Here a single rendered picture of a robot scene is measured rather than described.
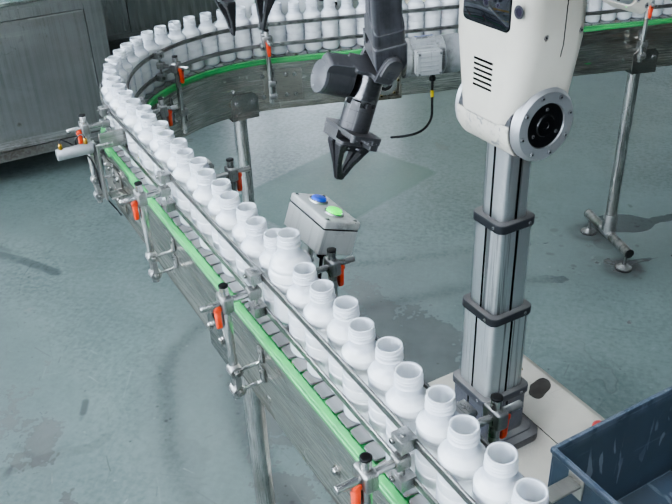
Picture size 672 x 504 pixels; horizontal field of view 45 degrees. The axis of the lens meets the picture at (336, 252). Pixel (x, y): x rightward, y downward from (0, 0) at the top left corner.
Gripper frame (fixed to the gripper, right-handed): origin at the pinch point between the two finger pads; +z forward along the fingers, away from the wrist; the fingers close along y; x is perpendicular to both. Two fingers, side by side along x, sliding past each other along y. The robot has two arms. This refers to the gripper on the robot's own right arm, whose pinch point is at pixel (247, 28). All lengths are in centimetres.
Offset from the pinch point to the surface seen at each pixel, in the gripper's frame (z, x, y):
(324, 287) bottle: 24, 55, 15
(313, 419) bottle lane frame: 44, 61, 21
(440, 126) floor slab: 142, -204, -201
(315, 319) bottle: 27, 58, 18
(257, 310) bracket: 35, 41, 20
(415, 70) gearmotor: 45, -65, -86
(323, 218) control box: 27.3, 31.5, 1.7
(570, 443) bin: 45, 85, -11
